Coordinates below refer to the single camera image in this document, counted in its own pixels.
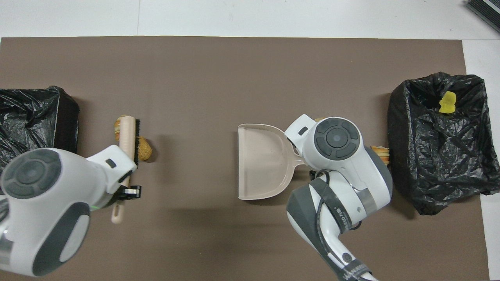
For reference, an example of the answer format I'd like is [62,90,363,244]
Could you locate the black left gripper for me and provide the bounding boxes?
[116,185,142,202]

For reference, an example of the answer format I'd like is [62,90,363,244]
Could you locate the brown bread roll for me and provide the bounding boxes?
[137,135,152,162]

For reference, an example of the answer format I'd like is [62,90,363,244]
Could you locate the beige plastic dustpan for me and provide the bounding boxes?
[237,124,307,201]

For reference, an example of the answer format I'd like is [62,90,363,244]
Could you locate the beige hand brush black bristles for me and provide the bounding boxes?
[111,116,140,224]

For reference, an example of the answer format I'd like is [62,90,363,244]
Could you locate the black bag lined bin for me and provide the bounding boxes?
[387,72,500,216]
[0,86,80,164]

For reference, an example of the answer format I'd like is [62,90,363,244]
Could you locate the brown table mat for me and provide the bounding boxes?
[0,36,491,281]

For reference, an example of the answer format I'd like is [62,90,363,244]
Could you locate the yellow sponge piece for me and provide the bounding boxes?
[439,91,457,114]

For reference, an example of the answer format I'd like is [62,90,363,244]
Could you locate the dark grey ribbed block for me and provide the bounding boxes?
[466,0,500,34]

